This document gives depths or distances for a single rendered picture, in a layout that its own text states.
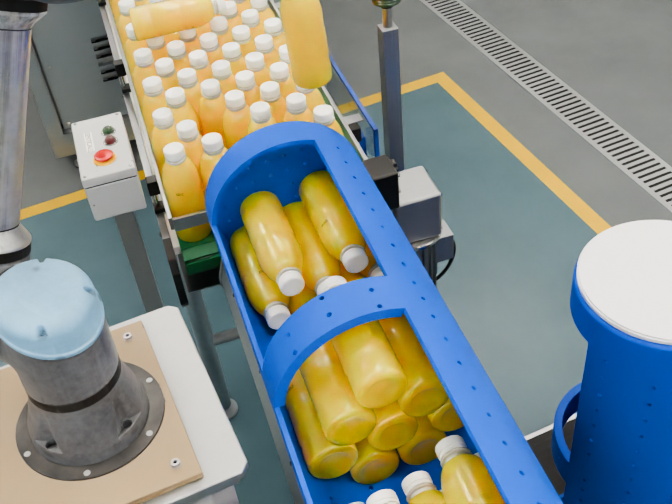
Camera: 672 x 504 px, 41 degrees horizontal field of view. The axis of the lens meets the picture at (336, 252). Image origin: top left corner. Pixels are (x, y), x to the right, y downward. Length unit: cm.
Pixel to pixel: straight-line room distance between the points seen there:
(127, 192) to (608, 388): 93
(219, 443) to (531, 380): 163
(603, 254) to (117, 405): 82
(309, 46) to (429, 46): 256
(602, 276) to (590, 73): 250
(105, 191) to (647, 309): 97
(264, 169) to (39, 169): 230
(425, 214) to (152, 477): 100
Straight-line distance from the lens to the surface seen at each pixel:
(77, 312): 103
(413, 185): 193
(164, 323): 131
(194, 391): 121
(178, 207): 175
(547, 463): 233
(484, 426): 106
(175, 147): 171
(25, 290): 106
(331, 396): 119
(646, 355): 144
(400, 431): 124
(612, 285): 148
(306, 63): 159
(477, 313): 283
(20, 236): 114
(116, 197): 173
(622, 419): 157
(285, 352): 119
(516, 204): 322
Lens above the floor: 207
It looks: 43 degrees down
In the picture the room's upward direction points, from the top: 7 degrees counter-clockwise
